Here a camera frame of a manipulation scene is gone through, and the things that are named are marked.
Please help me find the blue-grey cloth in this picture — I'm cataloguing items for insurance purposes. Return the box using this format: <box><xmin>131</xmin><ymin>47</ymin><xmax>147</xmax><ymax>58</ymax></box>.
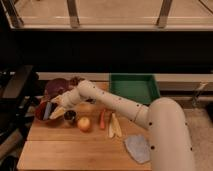
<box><xmin>124</xmin><ymin>135</ymin><xmax>150</xmax><ymax>164</ymax></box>

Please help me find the black chair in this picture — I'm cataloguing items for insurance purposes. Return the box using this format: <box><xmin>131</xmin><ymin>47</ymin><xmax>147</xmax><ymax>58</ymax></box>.
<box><xmin>0</xmin><ymin>65</ymin><xmax>39</xmax><ymax>144</ymax></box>

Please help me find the blue sponge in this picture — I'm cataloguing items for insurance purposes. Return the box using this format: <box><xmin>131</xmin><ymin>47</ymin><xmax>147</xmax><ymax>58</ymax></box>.
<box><xmin>43</xmin><ymin>102</ymin><xmax>52</xmax><ymax>120</ymax></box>

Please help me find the orange carrot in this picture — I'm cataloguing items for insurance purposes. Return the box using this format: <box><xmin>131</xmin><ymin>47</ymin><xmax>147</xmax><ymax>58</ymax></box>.
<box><xmin>99</xmin><ymin>109</ymin><xmax>106</xmax><ymax>130</ymax></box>

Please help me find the orange fruit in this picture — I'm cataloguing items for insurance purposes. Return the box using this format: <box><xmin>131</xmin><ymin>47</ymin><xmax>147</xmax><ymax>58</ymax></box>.
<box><xmin>77</xmin><ymin>117</ymin><xmax>91</xmax><ymax>132</ymax></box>

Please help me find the wooden cutting board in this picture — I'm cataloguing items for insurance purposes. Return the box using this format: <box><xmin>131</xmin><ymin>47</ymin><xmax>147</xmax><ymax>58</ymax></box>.
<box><xmin>17</xmin><ymin>103</ymin><xmax>151</xmax><ymax>171</ymax></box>

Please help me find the brown bowl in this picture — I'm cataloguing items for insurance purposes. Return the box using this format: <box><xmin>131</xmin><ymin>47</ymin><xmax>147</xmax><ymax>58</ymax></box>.
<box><xmin>35</xmin><ymin>101</ymin><xmax>57</xmax><ymax>123</ymax></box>

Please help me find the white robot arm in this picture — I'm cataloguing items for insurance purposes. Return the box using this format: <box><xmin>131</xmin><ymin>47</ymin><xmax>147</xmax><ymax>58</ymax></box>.
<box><xmin>50</xmin><ymin>80</ymin><xmax>196</xmax><ymax>171</ymax></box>

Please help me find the green tray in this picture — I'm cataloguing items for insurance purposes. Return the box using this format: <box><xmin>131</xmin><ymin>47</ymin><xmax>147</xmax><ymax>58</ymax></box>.
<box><xmin>109</xmin><ymin>73</ymin><xmax>160</xmax><ymax>105</ymax></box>

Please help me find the small metal cup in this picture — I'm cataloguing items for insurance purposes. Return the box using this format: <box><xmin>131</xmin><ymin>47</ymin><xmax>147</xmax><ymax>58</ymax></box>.
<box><xmin>64</xmin><ymin>110</ymin><xmax>77</xmax><ymax>125</ymax></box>

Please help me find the purple bowl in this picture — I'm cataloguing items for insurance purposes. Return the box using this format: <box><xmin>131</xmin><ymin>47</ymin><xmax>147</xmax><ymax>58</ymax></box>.
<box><xmin>45</xmin><ymin>78</ymin><xmax>69</xmax><ymax>98</ymax></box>

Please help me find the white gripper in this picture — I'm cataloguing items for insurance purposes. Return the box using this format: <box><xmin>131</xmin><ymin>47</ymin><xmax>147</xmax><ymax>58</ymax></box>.
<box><xmin>50</xmin><ymin>89</ymin><xmax>82</xmax><ymax>120</ymax></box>

